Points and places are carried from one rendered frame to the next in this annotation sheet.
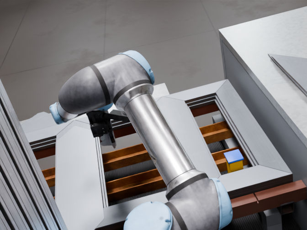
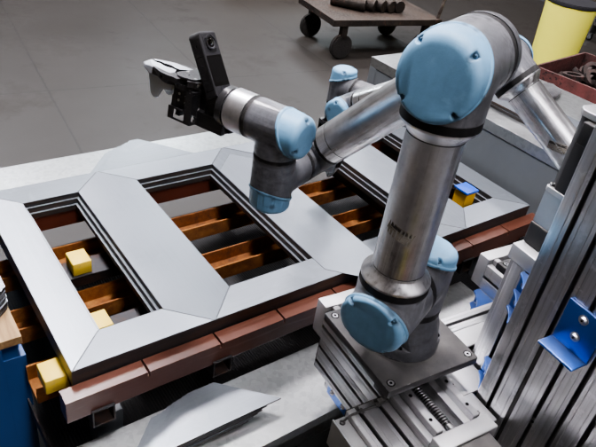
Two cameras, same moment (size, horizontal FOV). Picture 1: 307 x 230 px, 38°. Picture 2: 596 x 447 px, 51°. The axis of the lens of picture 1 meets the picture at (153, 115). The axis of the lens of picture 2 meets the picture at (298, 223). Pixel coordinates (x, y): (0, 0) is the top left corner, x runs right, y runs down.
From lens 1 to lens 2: 1.34 m
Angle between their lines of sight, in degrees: 32
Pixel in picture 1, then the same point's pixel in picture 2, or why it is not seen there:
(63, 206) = (307, 241)
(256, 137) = (467, 173)
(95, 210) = (354, 244)
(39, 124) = (146, 154)
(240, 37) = not seen: hidden behind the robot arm
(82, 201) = (328, 236)
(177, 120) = (365, 153)
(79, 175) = (295, 209)
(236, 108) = not seen: hidden behind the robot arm
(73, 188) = (301, 223)
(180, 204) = not seen: outside the picture
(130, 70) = (527, 51)
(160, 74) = (159, 126)
